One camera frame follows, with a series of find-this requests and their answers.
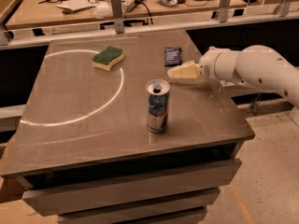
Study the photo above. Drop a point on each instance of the middle grey drawer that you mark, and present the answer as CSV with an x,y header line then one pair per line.
x,y
147,208

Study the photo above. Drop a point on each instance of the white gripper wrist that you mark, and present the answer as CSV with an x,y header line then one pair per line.
x,y
209,63

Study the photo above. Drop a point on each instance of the bottom grey drawer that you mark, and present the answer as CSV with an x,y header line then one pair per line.
x,y
191,216

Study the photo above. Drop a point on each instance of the top grey drawer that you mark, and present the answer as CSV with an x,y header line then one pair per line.
x,y
131,188

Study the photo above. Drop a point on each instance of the grey drawer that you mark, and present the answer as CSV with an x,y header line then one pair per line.
x,y
191,216
147,208
131,188

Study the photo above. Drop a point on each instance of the metal bracket post centre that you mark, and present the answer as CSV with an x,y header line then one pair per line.
x,y
117,16

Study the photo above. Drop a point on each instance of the metal bracket post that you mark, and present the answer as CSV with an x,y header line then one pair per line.
x,y
117,16
222,13

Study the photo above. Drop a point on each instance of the dark blue rxbar wrapper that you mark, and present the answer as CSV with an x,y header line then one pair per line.
x,y
172,56

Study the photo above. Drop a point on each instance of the green and yellow sponge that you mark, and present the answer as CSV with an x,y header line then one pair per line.
x,y
107,58

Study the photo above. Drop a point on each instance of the red bull energy drink can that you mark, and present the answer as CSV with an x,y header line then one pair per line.
x,y
158,100

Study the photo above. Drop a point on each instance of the white paper sheets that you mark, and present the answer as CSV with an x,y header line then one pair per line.
x,y
74,5

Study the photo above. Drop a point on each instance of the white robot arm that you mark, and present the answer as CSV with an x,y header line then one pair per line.
x,y
256,67

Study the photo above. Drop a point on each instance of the metal bracket post right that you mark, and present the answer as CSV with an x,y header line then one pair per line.
x,y
222,13

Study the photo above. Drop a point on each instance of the aluminium frame rail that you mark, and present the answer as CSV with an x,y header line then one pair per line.
x,y
24,38

